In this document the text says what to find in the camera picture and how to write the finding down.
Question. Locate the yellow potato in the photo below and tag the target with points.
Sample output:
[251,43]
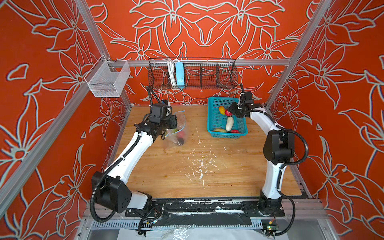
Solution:
[220,130]

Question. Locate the black wire wall basket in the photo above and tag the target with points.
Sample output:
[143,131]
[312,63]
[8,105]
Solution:
[200,73]

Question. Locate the clear zip top bag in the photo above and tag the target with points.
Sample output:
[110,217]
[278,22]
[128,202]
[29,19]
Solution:
[171,139]

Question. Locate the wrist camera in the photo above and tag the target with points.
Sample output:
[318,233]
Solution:
[160,112]
[246,98]

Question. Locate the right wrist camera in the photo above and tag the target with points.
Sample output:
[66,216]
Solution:
[246,98]

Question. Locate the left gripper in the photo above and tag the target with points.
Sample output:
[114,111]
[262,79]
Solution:
[173,125]

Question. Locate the light blue box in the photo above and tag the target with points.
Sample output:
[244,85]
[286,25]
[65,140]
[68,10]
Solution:
[180,75]

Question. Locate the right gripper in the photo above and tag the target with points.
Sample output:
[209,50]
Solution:
[232,108]

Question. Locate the white radish with leaves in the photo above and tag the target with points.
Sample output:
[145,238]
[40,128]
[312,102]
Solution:
[229,123]

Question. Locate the clear wire wall basket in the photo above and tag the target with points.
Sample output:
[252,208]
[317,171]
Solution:
[107,79]

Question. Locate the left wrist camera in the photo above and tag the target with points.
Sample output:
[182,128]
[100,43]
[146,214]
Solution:
[160,112]

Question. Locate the dark avocado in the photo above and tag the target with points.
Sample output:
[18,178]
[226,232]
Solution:
[180,141]

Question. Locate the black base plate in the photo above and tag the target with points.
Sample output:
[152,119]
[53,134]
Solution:
[236,205]

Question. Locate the yellow red peach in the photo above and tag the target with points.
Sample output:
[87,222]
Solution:
[222,110]

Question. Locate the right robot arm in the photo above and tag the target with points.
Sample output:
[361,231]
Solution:
[278,150]

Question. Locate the turquoise plastic basket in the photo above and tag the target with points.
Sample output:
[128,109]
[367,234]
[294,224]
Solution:
[215,120]

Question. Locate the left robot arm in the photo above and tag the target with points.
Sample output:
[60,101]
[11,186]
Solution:
[110,194]

